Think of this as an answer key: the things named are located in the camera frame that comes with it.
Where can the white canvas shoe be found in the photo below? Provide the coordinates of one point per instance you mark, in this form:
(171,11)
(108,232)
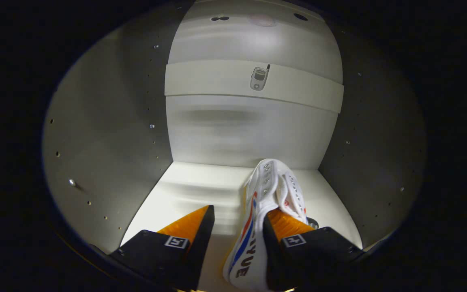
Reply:
(253,243)

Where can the grey shoe cabinet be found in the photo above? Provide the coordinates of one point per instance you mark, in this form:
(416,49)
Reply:
(237,134)

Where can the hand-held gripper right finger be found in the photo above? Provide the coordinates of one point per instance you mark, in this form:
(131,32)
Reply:
(322,249)

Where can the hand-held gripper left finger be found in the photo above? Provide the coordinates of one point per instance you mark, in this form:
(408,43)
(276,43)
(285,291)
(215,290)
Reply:
(156,255)

